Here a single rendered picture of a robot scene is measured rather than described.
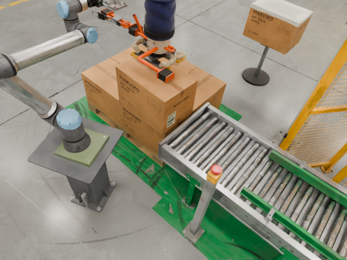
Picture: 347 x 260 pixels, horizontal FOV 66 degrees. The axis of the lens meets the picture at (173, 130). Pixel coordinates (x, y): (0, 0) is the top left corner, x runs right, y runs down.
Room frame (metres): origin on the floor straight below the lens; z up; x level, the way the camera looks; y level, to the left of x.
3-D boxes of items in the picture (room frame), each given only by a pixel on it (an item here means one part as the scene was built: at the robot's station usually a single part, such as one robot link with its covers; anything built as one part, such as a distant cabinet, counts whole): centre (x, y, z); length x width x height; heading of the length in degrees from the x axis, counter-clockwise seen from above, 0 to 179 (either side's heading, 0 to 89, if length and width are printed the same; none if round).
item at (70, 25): (1.51, 0.69, 1.46); 0.12 x 0.09 x 0.12; 58
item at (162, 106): (1.81, 0.20, 0.74); 0.60 x 0.40 x 0.40; 51
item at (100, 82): (2.24, 0.26, 0.34); 1.20 x 1.00 x 0.40; 54
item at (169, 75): (1.42, 0.09, 1.24); 0.09 x 0.08 x 0.05; 144
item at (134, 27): (1.95, 0.39, 1.24); 0.10 x 0.08 x 0.06; 144
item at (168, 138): (1.61, -0.11, 0.58); 0.70 x 0.03 x 0.06; 144
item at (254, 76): (3.19, -1.10, 0.31); 0.40 x 0.40 x 0.62
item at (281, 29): (3.19, -1.10, 0.82); 0.60 x 0.40 x 0.40; 54
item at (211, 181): (0.86, -0.28, 0.50); 0.07 x 0.07 x 1.00; 54
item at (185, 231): (0.86, -0.28, 0.01); 0.15 x 0.15 x 0.03; 54
